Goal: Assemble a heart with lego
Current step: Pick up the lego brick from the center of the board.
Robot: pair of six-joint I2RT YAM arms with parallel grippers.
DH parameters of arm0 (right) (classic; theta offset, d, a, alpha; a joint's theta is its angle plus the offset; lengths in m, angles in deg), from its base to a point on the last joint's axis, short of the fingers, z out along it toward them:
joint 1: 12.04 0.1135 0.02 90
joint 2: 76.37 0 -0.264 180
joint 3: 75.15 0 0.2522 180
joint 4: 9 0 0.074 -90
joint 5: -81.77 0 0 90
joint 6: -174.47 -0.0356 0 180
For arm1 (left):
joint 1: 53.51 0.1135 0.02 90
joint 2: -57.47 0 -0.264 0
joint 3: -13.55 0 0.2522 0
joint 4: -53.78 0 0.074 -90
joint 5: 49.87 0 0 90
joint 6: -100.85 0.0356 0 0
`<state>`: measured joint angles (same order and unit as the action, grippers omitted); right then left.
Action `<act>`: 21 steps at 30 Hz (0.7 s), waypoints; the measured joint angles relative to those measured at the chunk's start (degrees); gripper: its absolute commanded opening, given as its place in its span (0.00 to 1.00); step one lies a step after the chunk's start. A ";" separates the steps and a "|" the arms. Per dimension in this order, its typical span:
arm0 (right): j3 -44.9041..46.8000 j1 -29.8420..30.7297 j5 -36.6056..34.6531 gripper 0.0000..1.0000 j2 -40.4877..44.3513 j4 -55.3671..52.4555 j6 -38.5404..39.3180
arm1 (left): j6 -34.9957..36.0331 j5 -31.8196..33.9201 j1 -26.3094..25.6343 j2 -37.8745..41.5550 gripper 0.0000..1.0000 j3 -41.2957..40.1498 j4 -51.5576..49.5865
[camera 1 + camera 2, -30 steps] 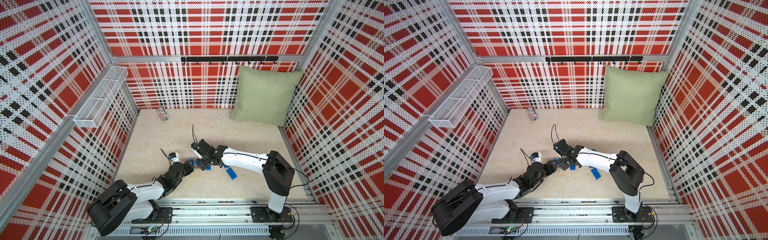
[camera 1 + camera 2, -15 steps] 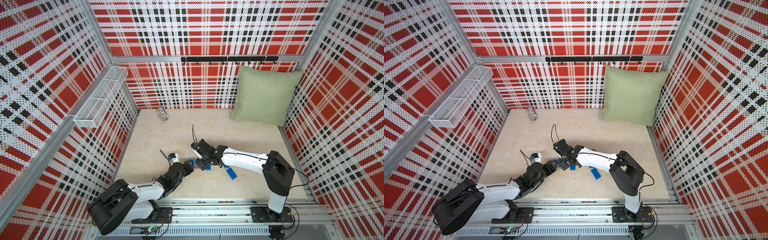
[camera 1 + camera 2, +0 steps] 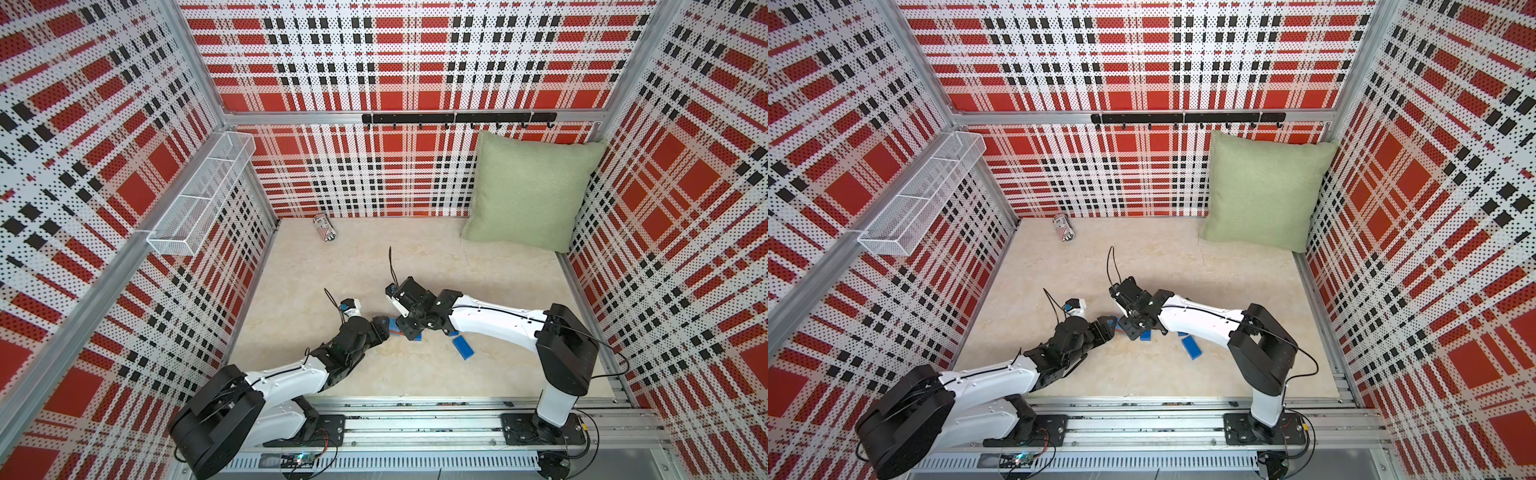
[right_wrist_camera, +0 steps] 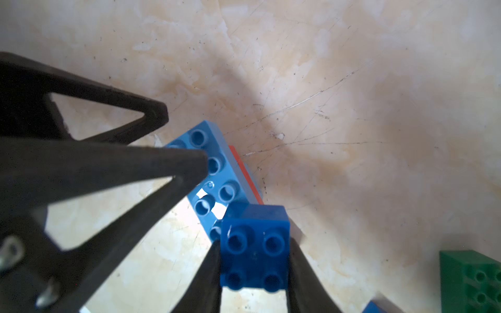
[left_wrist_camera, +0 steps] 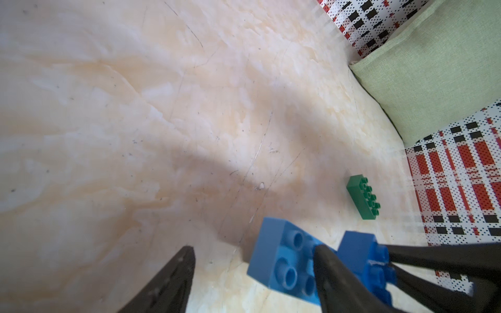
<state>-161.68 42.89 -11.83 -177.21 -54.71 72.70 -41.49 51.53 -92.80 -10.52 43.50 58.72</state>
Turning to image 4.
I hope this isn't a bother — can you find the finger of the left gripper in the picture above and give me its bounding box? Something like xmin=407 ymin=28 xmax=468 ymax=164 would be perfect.
xmin=1 ymin=137 xmax=207 ymax=312

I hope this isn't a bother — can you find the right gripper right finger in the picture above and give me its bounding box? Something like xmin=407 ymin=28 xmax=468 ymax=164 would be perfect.
xmin=172 ymin=239 xmax=341 ymax=312

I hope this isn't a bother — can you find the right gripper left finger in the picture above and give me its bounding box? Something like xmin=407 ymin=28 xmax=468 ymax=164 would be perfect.
xmin=1 ymin=52 xmax=169 ymax=145

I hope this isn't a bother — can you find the blue small lego brick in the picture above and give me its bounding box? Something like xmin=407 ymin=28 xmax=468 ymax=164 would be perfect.
xmin=220 ymin=202 xmax=290 ymax=293

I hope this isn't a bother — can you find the light blue long lego brick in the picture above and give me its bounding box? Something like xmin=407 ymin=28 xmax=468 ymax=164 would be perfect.
xmin=165 ymin=121 xmax=258 ymax=242

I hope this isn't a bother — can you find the red lego brick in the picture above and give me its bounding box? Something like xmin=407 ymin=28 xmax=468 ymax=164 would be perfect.
xmin=229 ymin=146 xmax=264 ymax=205

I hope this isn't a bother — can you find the green lego brick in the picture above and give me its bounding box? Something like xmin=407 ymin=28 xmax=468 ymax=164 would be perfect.
xmin=439 ymin=250 xmax=500 ymax=313

